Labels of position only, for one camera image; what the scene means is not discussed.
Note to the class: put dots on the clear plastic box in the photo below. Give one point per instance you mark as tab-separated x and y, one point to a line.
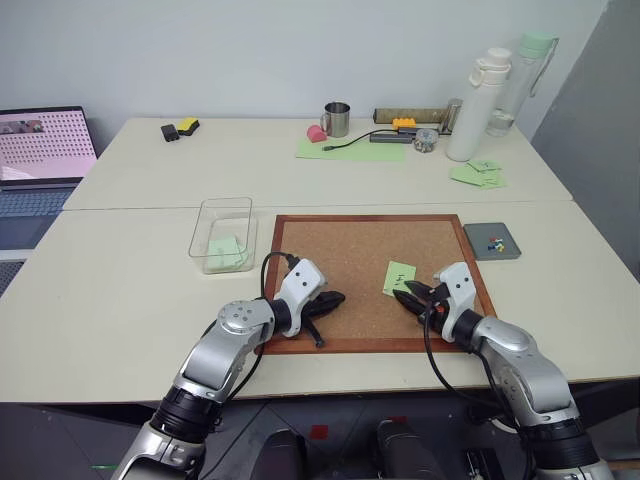
200	250

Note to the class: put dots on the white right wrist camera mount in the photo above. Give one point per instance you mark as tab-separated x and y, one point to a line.
459	295

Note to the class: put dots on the wood framed cork board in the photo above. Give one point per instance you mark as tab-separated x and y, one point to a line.
360	240

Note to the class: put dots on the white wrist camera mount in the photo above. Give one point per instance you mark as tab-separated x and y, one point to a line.
459	295
300	280

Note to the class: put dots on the white water bottle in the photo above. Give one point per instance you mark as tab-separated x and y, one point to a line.
470	115

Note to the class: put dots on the pink rounded object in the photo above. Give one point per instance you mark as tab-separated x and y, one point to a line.
316	134

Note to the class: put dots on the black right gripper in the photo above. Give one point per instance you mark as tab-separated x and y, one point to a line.
436	307

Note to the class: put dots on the small metal cylinder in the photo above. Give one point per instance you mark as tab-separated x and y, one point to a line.
454	116

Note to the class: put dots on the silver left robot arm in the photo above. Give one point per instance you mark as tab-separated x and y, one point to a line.
215	360

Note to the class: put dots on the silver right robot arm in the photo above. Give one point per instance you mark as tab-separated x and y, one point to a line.
525	370

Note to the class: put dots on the loose green sticky note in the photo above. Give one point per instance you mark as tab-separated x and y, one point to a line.
487	165
494	181
464	175

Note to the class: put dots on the brown rolled mat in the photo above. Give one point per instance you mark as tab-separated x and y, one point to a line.
400	114

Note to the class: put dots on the clear bottle green lid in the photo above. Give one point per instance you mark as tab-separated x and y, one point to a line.
510	90

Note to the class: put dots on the open laptop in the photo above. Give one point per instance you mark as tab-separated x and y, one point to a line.
45	145

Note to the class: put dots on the small black block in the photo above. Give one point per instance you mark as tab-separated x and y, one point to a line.
170	133

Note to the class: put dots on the gray square tray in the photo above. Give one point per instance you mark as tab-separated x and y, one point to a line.
480	250

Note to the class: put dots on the dark rounded shape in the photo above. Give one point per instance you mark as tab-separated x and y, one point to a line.
285	457
405	450

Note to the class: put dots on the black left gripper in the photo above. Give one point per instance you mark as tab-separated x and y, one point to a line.
312	304

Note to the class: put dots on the green sticky note with writing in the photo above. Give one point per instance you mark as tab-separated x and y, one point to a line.
395	275

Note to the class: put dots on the large green paper sheet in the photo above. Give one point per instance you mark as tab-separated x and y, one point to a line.
360	152

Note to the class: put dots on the gray usb hub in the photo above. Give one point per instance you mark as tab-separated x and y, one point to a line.
390	136

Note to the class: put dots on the gray partition panel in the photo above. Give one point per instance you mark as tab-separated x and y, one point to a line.
595	150

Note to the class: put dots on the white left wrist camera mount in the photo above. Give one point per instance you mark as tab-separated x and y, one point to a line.
300	280

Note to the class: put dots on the stack of green notes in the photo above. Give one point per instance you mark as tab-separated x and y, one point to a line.
222	255

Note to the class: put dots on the steel mug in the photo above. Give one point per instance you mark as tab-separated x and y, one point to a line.
337	120

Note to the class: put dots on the yellow and black eraser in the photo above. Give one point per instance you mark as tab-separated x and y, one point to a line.
187	126

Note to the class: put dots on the yellow toy brick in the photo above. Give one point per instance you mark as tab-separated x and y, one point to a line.
404	123

